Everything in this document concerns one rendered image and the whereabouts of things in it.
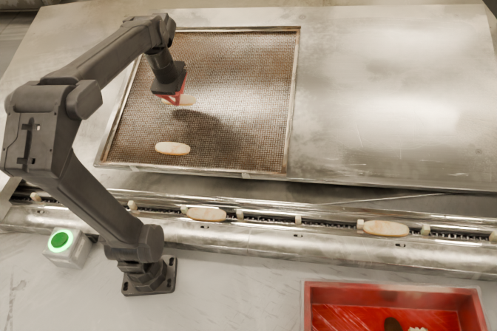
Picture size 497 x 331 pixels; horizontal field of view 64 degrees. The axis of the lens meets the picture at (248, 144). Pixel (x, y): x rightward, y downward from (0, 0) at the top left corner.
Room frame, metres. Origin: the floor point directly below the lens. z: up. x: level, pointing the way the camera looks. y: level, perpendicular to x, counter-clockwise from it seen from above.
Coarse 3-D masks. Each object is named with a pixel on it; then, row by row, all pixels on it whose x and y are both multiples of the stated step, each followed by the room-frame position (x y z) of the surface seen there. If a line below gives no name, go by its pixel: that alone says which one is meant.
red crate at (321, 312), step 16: (320, 304) 0.27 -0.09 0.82; (336, 304) 0.26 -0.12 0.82; (320, 320) 0.24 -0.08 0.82; (336, 320) 0.23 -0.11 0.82; (352, 320) 0.23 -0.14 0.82; (368, 320) 0.22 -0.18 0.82; (384, 320) 0.22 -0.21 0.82; (400, 320) 0.21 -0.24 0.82; (416, 320) 0.21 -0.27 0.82; (432, 320) 0.20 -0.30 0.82; (448, 320) 0.20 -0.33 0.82
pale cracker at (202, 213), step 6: (192, 210) 0.53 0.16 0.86; (198, 210) 0.53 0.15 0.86; (204, 210) 0.53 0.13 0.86; (210, 210) 0.52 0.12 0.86; (216, 210) 0.52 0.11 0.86; (222, 210) 0.52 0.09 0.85; (192, 216) 0.52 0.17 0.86; (198, 216) 0.51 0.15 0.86; (204, 216) 0.51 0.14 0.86; (210, 216) 0.51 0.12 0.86; (216, 216) 0.50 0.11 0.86; (222, 216) 0.50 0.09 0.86
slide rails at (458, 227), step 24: (24, 192) 0.69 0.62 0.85; (168, 216) 0.53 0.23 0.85; (288, 216) 0.47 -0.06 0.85; (312, 216) 0.46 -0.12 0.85; (336, 216) 0.45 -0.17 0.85; (360, 216) 0.44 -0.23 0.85; (384, 216) 0.43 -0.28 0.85; (432, 240) 0.35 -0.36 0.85; (456, 240) 0.34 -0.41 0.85; (480, 240) 0.33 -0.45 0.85
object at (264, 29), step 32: (256, 32) 1.06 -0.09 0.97; (288, 32) 1.03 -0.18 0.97; (288, 64) 0.90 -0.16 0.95; (128, 128) 0.81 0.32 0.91; (256, 128) 0.72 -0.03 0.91; (288, 128) 0.69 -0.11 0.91; (128, 160) 0.70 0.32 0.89; (160, 160) 0.68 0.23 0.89; (192, 160) 0.66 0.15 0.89; (224, 160) 0.64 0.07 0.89; (256, 160) 0.62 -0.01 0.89
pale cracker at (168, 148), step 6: (156, 144) 0.73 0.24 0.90; (162, 144) 0.72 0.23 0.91; (168, 144) 0.72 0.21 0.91; (174, 144) 0.71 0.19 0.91; (180, 144) 0.71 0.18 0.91; (156, 150) 0.71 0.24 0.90; (162, 150) 0.70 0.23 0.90; (168, 150) 0.70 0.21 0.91; (174, 150) 0.70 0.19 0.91; (180, 150) 0.69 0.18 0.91; (186, 150) 0.69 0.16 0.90
